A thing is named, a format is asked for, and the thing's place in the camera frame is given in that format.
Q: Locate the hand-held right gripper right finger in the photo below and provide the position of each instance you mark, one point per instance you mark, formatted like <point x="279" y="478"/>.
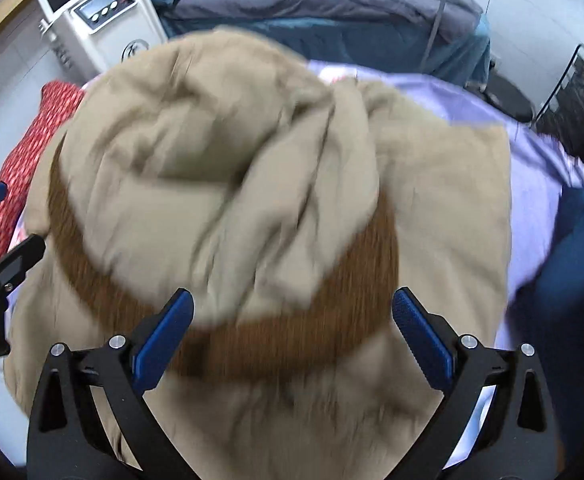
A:
<point x="421" y="340"/>

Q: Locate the dark blue massage bed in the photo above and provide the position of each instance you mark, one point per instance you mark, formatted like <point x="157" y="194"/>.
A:
<point x="371" y="45"/>

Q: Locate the purple floral bedsheet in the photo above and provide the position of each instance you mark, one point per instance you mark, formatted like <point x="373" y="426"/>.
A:
<point x="536" y="175"/>

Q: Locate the khaki hooded puffer jacket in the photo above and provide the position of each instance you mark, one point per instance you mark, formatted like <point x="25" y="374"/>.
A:
<point x="272" y="220"/>

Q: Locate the navy blue cloth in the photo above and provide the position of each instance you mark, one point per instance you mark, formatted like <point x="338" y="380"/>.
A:
<point x="566" y="270"/>

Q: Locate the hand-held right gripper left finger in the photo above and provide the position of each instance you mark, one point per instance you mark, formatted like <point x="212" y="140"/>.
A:
<point x="164" y="342"/>

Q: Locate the white machine with screen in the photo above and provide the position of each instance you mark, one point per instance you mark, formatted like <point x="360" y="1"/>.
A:
<point x="97" y="15"/>

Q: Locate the black round stool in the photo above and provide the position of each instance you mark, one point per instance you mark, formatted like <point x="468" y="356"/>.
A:
<point x="509" y="97"/>

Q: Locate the red floral pillow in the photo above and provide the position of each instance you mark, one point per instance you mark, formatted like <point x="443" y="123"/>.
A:
<point x="17" y="160"/>

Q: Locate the metal drip stand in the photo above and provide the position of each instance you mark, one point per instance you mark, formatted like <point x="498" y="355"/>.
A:
<point x="439" y="15"/>

